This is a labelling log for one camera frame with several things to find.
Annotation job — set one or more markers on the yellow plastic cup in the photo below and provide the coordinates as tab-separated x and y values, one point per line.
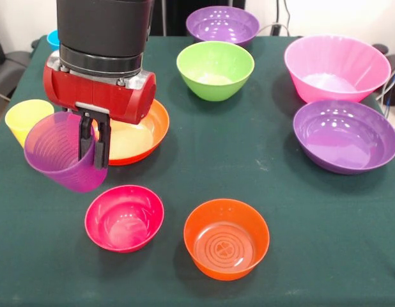
25	118

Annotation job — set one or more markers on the black office chair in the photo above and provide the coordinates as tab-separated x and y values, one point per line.
12	64

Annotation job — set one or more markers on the black small knob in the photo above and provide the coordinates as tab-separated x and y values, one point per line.
34	43

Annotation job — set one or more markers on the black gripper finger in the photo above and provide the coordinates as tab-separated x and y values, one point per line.
102	144
85	137

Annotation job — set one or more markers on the dark green table cloth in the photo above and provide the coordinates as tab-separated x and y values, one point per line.
280	240

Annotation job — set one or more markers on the red small bowl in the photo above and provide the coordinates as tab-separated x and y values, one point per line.
120	236

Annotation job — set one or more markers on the green bowl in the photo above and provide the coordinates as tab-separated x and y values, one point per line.
213	73

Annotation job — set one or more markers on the orange small bowl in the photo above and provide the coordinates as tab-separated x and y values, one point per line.
197	236

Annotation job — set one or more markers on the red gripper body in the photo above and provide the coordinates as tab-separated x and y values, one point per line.
98	96

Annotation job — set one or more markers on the pink large bowl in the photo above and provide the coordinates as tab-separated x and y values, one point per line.
335	70

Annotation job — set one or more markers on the orange wide shallow bowl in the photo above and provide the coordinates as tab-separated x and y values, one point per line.
136	140

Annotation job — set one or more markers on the purple plastic cup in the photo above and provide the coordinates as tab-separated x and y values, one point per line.
63	176

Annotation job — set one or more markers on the purple wide shallow bowl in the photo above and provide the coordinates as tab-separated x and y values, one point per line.
344	137

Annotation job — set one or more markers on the black power plug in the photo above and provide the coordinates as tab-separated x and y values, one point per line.
275	29

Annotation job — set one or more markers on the blue plastic cup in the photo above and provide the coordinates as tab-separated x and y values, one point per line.
53	40

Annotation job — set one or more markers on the black rounded object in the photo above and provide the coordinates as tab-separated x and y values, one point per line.
380	48

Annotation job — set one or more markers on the purple rounded deep bowl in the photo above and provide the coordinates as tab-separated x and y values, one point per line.
222	27

